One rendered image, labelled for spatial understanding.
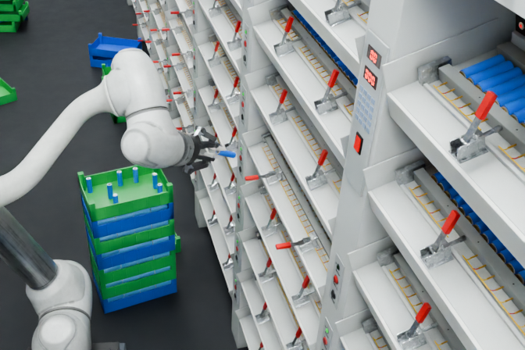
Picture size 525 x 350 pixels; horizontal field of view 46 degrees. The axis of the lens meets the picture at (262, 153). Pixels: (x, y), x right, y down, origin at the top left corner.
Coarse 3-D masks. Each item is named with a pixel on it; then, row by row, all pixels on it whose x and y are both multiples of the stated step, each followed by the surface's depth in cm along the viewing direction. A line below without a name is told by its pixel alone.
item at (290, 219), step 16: (256, 128) 176; (256, 144) 179; (256, 160) 173; (272, 160) 172; (272, 192) 162; (288, 192) 160; (288, 208) 156; (288, 224) 152; (304, 224) 150; (320, 224) 149; (304, 256) 143; (320, 272) 138; (320, 288) 129
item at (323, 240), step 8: (272, 144) 173; (272, 152) 172; (280, 160) 167; (280, 168) 166; (288, 168) 164; (288, 176) 161; (288, 184) 161; (296, 184) 158; (296, 192) 156; (304, 200) 153; (304, 208) 151; (312, 216) 148; (312, 224) 146; (320, 232) 144; (320, 240) 142; (328, 240) 141; (320, 248) 142; (328, 248) 140; (320, 256) 140; (328, 256) 139
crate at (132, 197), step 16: (80, 176) 224; (96, 176) 229; (112, 176) 232; (128, 176) 235; (144, 176) 237; (160, 176) 235; (96, 192) 228; (128, 192) 229; (144, 192) 229; (96, 208) 213; (112, 208) 215; (128, 208) 218; (144, 208) 222
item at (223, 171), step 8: (200, 120) 253; (208, 120) 253; (208, 128) 254; (216, 136) 237; (216, 160) 236; (224, 160) 234; (216, 168) 233; (224, 168) 232; (216, 176) 229; (224, 176) 228; (232, 176) 216; (224, 184) 225; (232, 184) 219; (224, 192) 221; (232, 192) 220; (232, 200) 217; (232, 208) 214; (232, 216) 206
